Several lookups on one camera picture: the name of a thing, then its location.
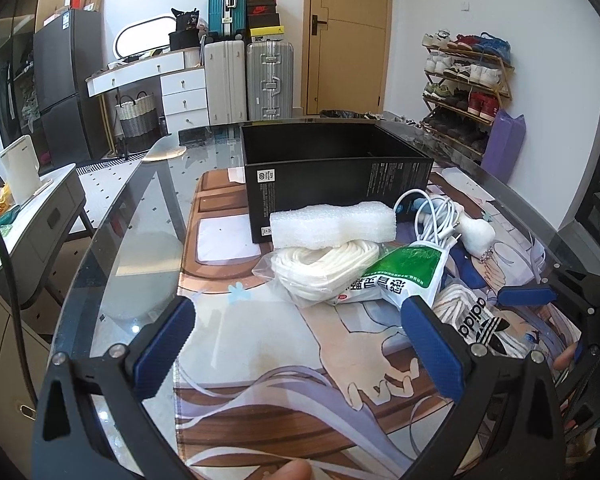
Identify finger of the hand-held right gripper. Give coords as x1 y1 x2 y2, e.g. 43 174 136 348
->
572 305 600 371
496 264 600 313

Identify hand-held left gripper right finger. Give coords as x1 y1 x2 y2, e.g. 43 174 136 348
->
400 296 566 480

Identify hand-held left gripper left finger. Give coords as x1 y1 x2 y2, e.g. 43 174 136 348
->
32 296 197 480

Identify bagged white socks black logo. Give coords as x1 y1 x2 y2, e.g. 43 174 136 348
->
432 284 523 358

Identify white plush toy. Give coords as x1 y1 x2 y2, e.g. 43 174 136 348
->
450 210 497 263

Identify green and white packet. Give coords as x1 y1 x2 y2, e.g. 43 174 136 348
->
332 241 448 310

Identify white charging cable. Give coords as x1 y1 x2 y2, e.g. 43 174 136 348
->
392 189 468 253

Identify plastic bag of white rope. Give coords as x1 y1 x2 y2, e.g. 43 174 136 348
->
251 240 383 305

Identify white foam block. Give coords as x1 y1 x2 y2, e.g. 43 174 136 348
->
270 199 398 251

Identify black cardboard box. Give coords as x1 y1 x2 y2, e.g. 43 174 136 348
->
240 121 435 245

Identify person's left hand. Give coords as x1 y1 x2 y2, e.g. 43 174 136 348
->
267 461 313 480

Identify printed desk mat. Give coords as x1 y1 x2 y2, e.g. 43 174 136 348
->
172 167 586 480

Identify purple bag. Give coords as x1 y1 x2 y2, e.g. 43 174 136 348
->
480 109 527 183

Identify beige cabinet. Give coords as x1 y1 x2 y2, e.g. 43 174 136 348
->
0 260 51 466

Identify round white stool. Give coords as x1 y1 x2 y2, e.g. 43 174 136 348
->
142 141 188 162

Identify wooden shoe rack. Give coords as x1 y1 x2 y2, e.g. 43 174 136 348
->
420 42 515 161

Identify shoe rack with shoes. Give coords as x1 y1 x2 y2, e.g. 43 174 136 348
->
421 29 513 158

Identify white appliance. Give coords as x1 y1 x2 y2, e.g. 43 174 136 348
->
0 136 43 206

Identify woven basket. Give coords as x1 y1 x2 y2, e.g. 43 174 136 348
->
114 89 160 140

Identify white vanity desk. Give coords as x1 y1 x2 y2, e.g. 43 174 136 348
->
85 52 208 138

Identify white suitcase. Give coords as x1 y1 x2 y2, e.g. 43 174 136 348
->
203 39 247 125

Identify silver suitcase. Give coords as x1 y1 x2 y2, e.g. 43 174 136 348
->
246 40 295 122

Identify black fridge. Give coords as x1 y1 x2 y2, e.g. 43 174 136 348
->
32 8 110 161

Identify wooden door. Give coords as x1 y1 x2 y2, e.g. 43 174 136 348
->
306 0 395 117

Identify glass door cabinet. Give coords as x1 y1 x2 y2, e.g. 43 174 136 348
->
0 15 38 146

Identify oval mirror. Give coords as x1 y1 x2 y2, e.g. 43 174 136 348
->
114 14 180 58

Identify black bag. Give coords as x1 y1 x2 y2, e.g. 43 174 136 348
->
168 7 203 52

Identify red logo shoe box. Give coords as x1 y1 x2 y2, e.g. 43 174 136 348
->
247 3 280 28

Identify teal suitcase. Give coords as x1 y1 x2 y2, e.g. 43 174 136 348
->
208 0 248 41

